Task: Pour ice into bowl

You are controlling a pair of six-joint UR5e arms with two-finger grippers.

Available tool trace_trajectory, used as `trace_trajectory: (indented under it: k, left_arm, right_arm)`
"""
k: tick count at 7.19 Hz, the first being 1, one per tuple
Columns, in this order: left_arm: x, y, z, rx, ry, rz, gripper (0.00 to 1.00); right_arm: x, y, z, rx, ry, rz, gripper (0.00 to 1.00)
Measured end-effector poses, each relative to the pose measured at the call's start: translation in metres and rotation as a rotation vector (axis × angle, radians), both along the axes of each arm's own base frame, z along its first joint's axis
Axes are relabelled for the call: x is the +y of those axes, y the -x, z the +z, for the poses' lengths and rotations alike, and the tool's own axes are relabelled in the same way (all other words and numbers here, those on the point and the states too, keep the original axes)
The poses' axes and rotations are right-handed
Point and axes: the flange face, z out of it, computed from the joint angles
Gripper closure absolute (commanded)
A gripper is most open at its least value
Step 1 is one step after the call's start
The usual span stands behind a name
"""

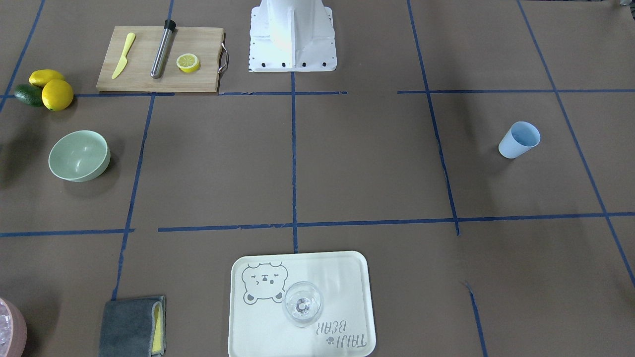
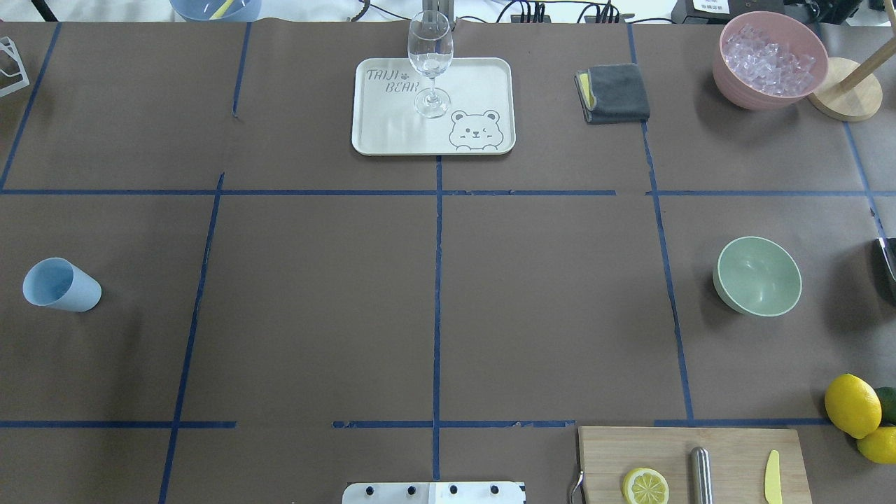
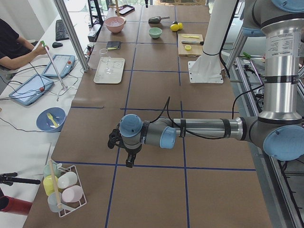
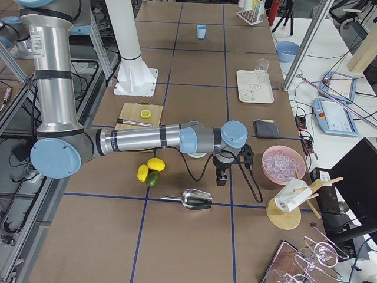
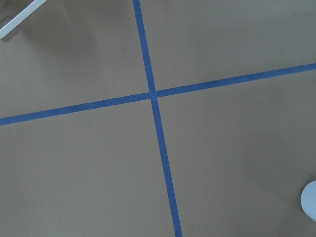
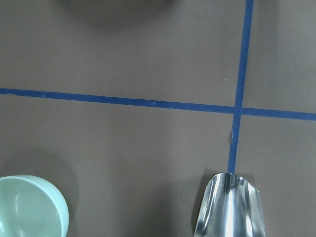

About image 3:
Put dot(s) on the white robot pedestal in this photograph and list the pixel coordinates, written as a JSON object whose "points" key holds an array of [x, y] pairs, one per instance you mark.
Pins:
{"points": [[207, 68]]}

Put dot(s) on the black computer mouse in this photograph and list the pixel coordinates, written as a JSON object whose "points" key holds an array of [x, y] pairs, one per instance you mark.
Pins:
{"points": [[57, 44]]}

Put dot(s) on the pink bowl with ice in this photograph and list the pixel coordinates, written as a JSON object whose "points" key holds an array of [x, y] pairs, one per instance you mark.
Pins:
{"points": [[115, 24]]}

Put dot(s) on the yellow plastic knife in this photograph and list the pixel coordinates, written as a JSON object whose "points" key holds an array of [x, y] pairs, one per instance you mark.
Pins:
{"points": [[185, 36]]}

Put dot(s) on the wooden cutting board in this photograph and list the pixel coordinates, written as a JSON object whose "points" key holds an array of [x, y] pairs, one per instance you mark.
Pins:
{"points": [[196, 49]]}

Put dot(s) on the green bowl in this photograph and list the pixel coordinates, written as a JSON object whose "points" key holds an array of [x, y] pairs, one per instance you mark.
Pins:
{"points": [[155, 32]]}

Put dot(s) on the green cup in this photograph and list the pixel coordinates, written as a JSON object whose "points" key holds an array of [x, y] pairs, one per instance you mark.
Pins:
{"points": [[47, 169]]}

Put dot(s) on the yellow cup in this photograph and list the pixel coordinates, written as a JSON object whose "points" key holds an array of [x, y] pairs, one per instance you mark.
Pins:
{"points": [[48, 185]]}

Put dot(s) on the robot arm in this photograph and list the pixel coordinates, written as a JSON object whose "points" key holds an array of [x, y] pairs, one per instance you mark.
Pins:
{"points": [[277, 130]]}

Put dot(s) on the seated person black shirt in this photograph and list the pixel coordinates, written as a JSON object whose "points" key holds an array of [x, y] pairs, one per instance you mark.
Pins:
{"points": [[16, 51]]}

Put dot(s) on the blue teach pendant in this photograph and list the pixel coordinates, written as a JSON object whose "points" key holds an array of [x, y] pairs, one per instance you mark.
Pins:
{"points": [[64, 64], [31, 90]]}

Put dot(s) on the red cylinder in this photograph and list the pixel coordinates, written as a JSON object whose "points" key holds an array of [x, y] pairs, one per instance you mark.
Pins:
{"points": [[14, 206]]}

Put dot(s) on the white cup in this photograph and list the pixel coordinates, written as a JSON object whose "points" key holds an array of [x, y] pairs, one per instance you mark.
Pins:
{"points": [[68, 179]]}

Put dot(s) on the pink cup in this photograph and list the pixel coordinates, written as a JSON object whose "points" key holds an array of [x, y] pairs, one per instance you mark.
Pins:
{"points": [[72, 194]]}

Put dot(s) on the long reacher grabber stick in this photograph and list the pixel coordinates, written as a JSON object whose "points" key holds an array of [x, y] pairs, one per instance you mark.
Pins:
{"points": [[64, 87]]}

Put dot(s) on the cream bear tray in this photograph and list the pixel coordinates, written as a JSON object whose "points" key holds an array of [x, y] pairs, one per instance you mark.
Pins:
{"points": [[117, 64]]}

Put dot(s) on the wine glass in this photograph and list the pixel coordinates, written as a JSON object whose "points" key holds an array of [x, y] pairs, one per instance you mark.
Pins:
{"points": [[105, 58]]}

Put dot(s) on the yellow lemon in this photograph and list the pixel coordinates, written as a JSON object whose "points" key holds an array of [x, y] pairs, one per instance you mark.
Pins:
{"points": [[174, 27], [180, 26]]}

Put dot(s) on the aluminium frame post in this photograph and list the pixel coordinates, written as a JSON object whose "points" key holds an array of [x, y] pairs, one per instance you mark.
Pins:
{"points": [[61, 7]]}

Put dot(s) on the black keyboard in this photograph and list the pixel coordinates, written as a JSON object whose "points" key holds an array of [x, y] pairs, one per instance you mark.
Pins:
{"points": [[60, 31]]}

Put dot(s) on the metal muddler rod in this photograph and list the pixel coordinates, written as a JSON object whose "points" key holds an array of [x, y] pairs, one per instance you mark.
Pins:
{"points": [[193, 42]]}

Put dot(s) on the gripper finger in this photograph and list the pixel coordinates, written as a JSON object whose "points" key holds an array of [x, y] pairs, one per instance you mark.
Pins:
{"points": [[128, 161], [133, 158]]}

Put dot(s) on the white wire cup rack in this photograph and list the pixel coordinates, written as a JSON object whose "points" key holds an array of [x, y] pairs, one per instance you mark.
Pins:
{"points": [[55, 202]]}

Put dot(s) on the metal ice scoop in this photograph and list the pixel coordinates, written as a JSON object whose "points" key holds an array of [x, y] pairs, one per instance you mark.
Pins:
{"points": [[157, 19]]}

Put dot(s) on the blue bowl with fork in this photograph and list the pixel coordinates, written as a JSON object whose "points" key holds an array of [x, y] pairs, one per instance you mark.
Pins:
{"points": [[51, 120]]}

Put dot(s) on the half lemon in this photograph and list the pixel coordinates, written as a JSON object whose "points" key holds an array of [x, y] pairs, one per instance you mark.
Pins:
{"points": [[188, 47]]}

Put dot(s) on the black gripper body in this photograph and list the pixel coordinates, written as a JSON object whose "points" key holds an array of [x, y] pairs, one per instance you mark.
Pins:
{"points": [[132, 150]]}

